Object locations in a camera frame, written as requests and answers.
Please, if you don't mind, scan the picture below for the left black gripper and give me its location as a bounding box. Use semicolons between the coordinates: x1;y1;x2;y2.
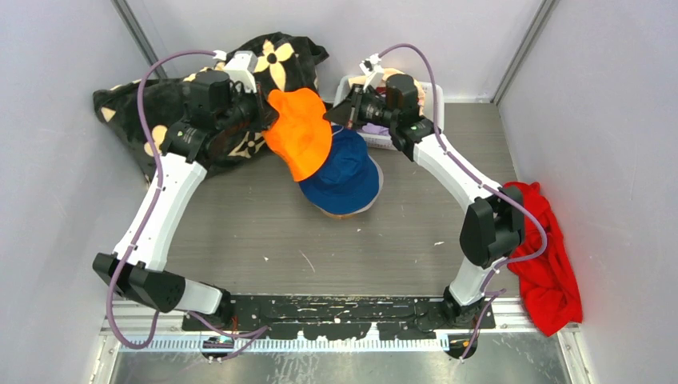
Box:
217;81;278;138

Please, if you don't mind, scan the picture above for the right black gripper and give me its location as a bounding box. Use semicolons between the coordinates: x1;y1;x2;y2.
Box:
325;84;399;130

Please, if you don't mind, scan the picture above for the lilac bucket hat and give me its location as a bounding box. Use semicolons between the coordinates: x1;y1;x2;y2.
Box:
361;123;389;136

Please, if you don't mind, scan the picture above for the white plastic basket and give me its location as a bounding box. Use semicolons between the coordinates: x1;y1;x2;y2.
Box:
333;74;445;150

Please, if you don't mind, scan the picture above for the orange bucket hat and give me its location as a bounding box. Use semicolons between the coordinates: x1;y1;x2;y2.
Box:
263;88;333;182

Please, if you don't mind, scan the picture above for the blue bucket hat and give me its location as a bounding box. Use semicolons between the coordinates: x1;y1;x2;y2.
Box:
298;125;383;216

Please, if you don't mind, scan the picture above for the grey bucket hat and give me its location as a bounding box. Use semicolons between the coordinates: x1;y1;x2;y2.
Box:
316;156;385;216

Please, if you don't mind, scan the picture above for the wooden hat stand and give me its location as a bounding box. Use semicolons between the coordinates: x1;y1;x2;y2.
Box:
322;210;356;220

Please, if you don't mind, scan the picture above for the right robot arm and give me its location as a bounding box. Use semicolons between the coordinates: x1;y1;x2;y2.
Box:
324;74;524;329

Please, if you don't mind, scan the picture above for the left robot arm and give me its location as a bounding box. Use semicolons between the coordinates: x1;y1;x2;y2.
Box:
93;70;277;330

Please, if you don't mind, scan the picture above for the black blanket with cream flowers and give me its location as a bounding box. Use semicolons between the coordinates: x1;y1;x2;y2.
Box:
93;31;329;179

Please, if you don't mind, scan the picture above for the red cloth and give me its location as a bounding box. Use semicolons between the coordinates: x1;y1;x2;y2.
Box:
505;182;583;337

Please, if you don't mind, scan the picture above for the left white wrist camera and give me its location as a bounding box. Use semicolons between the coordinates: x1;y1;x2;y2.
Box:
213;50;257;94

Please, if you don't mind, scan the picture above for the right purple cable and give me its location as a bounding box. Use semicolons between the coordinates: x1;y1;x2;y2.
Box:
378;43;550;362

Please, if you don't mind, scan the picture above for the purple cable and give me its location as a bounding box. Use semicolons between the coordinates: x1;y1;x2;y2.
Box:
378;43;550;362
106;50;271;362

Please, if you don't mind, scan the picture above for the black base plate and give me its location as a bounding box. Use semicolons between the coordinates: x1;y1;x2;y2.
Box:
181;295;496;341

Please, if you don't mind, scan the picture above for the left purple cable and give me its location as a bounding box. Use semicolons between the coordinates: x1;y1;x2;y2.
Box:
106;50;271;362

